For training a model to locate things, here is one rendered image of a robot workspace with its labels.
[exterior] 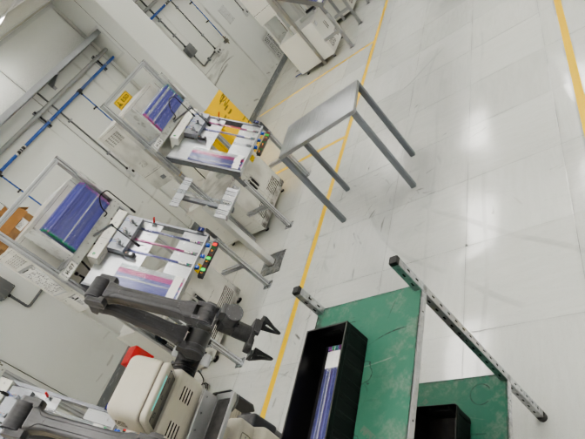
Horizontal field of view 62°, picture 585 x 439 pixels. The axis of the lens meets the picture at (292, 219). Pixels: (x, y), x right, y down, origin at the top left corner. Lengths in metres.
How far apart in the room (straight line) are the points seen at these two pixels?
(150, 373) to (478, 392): 1.22
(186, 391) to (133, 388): 0.22
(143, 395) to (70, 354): 3.65
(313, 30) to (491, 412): 6.23
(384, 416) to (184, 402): 0.72
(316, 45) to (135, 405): 6.48
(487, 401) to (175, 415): 1.14
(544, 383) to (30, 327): 4.28
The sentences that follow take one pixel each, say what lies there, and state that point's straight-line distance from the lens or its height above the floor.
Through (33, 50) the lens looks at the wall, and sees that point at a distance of 6.43.
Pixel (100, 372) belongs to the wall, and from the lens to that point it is 5.43.
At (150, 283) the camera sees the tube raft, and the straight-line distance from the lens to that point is 3.69.
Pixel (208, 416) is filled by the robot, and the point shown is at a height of 1.05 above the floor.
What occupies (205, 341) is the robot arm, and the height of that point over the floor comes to 1.22.
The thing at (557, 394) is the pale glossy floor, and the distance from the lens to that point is 2.40.
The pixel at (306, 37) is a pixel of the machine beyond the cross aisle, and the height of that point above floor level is 0.48.
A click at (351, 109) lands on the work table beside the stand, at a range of 3.44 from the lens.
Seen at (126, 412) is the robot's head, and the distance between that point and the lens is 1.70.
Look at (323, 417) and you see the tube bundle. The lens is 1.54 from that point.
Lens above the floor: 2.04
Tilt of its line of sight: 26 degrees down
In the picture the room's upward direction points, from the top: 46 degrees counter-clockwise
